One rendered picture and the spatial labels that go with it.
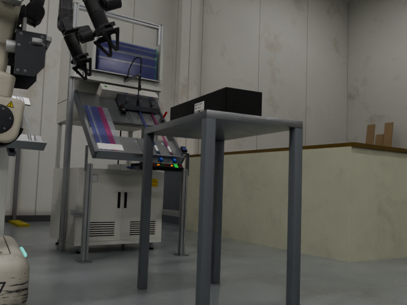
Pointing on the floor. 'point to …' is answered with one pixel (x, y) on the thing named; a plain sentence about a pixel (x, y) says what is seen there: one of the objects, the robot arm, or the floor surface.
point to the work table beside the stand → (295, 193)
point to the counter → (315, 200)
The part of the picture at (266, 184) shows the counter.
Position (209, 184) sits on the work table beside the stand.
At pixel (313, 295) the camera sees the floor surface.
